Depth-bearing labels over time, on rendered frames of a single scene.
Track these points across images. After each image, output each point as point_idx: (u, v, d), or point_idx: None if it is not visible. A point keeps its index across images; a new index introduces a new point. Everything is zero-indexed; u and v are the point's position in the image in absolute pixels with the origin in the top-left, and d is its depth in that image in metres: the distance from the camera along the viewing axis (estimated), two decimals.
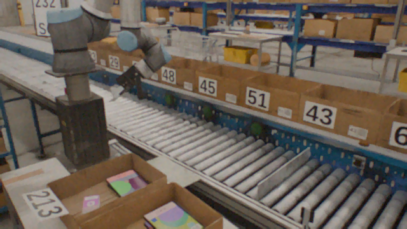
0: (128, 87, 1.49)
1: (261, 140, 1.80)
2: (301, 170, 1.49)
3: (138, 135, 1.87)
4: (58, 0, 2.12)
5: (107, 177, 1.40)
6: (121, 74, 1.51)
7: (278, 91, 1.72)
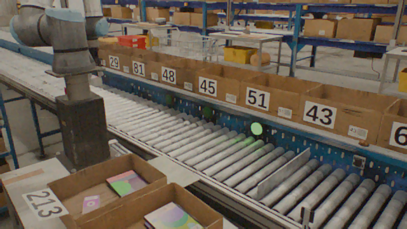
0: None
1: (261, 140, 1.80)
2: (301, 170, 1.49)
3: (138, 135, 1.87)
4: (58, 0, 2.12)
5: (107, 177, 1.40)
6: (98, 61, 1.85)
7: (278, 91, 1.72)
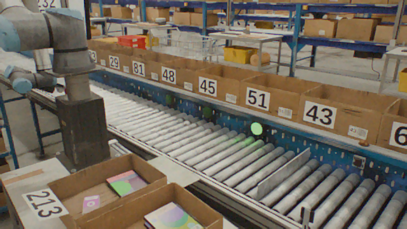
0: (56, 83, 2.01)
1: (261, 140, 1.80)
2: (301, 170, 1.49)
3: (138, 135, 1.87)
4: (58, 0, 2.12)
5: (107, 177, 1.40)
6: None
7: (278, 91, 1.72)
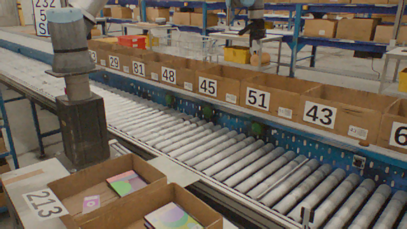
0: None
1: (261, 140, 1.80)
2: (301, 170, 1.49)
3: (138, 135, 1.87)
4: (58, 0, 2.12)
5: (107, 177, 1.40)
6: (264, 32, 1.82)
7: (278, 91, 1.72)
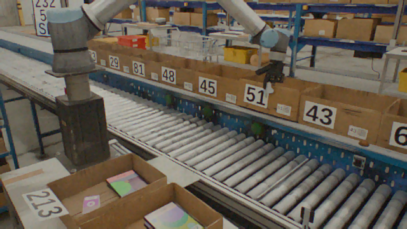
0: None
1: (261, 140, 1.80)
2: (301, 170, 1.49)
3: (138, 135, 1.87)
4: (58, 0, 2.12)
5: (107, 177, 1.40)
6: (282, 76, 1.71)
7: (278, 88, 1.70)
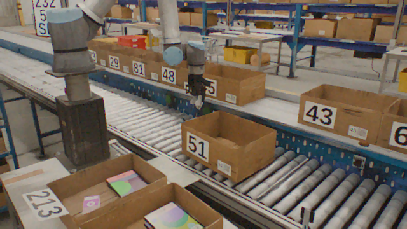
0: (205, 92, 1.71)
1: None
2: (301, 170, 1.49)
3: (138, 135, 1.87)
4: (58, 0, 2.12)
5: (107, 177, 1.40)
6: (191, 89, 1.67)
7: (217, 142, 1.42)
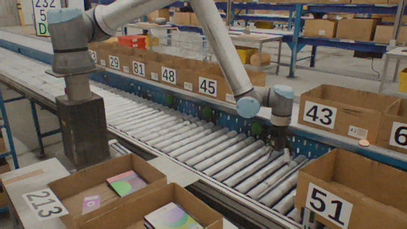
0: (290, 144, 1.41)
1: (263, 145, 1.80)
2: None
3: (138, 135, 1.87)
4: (58, 0, 2.12)
5: (107, 177, 1.40)
6: (275, 143, 1.38)
7: (370, 207, 0.99)
